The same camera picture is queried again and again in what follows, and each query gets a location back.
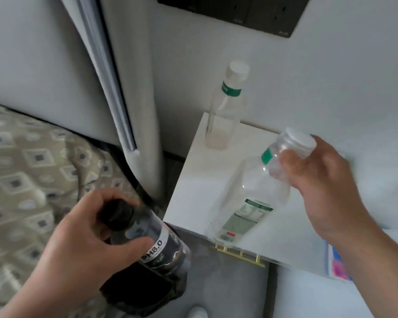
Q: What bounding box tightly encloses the person's left forearm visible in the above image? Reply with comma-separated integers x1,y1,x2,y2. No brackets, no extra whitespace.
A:
0,278,100,318

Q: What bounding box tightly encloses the person's right forearm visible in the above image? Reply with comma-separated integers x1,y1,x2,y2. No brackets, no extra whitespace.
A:
325,225,398,318

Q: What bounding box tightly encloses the blue white tissue pack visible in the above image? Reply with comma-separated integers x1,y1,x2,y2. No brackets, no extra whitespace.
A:
325,240,354,283

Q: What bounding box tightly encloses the person's right hand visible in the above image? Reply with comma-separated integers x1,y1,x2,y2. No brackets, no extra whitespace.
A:
280,135,382,249

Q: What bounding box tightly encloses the silver metal bar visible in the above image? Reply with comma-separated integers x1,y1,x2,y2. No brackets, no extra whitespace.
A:
74,0,137,152

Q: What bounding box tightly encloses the gold drawer handle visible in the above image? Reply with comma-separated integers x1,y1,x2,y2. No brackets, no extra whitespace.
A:
214,245,266,268

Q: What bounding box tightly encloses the white trash bin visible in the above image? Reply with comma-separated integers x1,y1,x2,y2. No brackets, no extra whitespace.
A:
99,225,190,317

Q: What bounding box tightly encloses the clear bottle yellowish residue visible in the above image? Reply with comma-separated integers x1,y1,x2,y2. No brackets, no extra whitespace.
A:
204,61,250,151

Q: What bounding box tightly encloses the small black-capped bottle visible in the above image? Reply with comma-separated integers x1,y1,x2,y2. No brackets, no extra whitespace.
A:
99,199,191,282

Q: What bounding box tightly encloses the white shoe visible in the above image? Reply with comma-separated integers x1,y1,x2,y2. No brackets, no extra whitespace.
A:
187,305,209,318

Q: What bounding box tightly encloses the white nightstand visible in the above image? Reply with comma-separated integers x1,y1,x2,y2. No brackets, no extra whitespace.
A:
163,112,352,279

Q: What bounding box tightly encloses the person's left hand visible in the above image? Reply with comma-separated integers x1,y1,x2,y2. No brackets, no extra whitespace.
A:
30,188,155,308

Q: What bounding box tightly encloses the clear bottle white label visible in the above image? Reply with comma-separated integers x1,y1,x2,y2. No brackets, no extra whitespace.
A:
207,126,318,246

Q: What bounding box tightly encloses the black wall socket panel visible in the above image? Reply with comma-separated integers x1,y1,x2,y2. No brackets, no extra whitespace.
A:
156,0,312,38

